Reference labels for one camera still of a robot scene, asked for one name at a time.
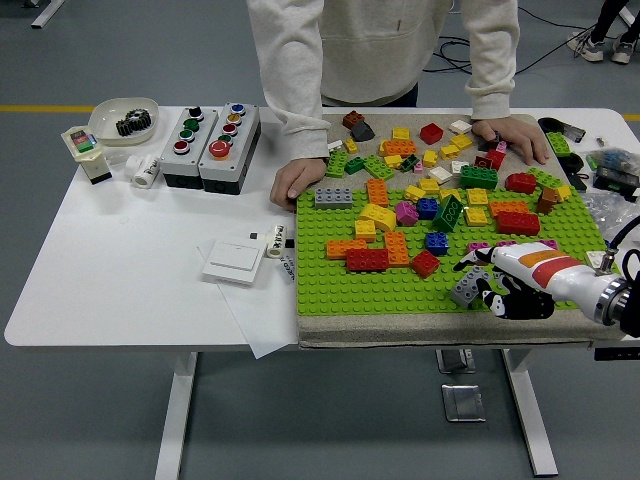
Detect person's left hand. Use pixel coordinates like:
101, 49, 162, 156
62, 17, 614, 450
471, 117, 550, 165

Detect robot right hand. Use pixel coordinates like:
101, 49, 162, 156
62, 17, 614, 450
452, 240, 610, 321

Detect person's right hand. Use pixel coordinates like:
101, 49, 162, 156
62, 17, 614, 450
269, 158, 329, 214

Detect grey two-by-four brick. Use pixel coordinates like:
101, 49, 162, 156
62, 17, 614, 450
313, 187, 354, 210
448, 264, 494, 309

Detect green studded baseplate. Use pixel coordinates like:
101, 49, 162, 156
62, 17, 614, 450
294, 187, 635, 318

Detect lime two-by-four brick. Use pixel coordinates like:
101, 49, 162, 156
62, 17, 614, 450
324, 149, 349, 179
527, 167, 564, 190
363, 154, 396, 181
545, 131, 572, 157

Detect red curved brick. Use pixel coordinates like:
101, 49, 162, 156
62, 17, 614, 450
504, 172, 539, 194

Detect red two-by-four brick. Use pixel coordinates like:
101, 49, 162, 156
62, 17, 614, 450
345, 248, 390, 273
496, 211, 542, 237

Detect dark green two-by-four brick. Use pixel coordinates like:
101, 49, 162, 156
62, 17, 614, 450
458, 164, 500, 191

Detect brown-orange brick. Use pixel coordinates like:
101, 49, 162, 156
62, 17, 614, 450
537, 187, 560, 215

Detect orange two-by-four brick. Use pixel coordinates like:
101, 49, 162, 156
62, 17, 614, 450
488, 199, 530, 218
325, 238, 369, 261
382, 139, 419, 157
383, 230, 411, 266
366, 177, 390, 208

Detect yellow curved brick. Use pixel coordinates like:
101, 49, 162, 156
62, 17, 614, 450
357, 203, 398, 233

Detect black rectangular device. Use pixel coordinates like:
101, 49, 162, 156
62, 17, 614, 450
559, 122, 587, 144

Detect grey emergency-stop control box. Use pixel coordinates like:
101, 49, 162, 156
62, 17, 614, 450
198, 102, 262, 195

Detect white labelled tube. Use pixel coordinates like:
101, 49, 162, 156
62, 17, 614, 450
264, 223, 291, 260

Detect clear plastic bag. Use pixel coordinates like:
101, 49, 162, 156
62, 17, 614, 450
584, 192, 640, 241

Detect bag of blue parts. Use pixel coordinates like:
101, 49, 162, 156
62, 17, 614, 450
597, 148, 640, 174

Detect black table control panel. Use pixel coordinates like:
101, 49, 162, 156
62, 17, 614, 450
593, 346, 640, 361

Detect grey four-button control box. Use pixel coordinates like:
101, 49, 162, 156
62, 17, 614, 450
158, 106, 220, 191

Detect black box device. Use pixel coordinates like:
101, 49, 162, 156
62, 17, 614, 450
594, 167, 640, 197

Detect person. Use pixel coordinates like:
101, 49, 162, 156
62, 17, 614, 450
567, 0, 640, 65

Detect metal floor socket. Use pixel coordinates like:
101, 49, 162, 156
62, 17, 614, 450
435, 348, 475, 375

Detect white table leg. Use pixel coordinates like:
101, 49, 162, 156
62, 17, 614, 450
154, 351, 200, 480
501, 348, 559, 477

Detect white paper sheet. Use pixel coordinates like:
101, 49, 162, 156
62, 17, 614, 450
196, 238, 301, 360

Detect person's torso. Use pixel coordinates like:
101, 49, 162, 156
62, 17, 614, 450
317, 0, 471, 107

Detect white pipe tee fitting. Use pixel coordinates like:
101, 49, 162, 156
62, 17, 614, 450
124, 152, 162, 190

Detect metal floor box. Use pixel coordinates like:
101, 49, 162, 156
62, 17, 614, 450
440, 383, 487, 424

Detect white plastic bowl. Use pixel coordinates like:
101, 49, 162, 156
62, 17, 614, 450
88, 96, 161, 147

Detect white desk foot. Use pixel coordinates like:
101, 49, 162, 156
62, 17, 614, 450
30, 0, 66, 29

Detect black floor cable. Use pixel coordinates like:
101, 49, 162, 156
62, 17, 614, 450
423, 27, 599, 76

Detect white wall switch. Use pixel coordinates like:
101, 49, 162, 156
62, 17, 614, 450
201, 238, 265, 286

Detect beige red-green switch unit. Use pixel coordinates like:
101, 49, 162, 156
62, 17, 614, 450
60, 124, 114, 186

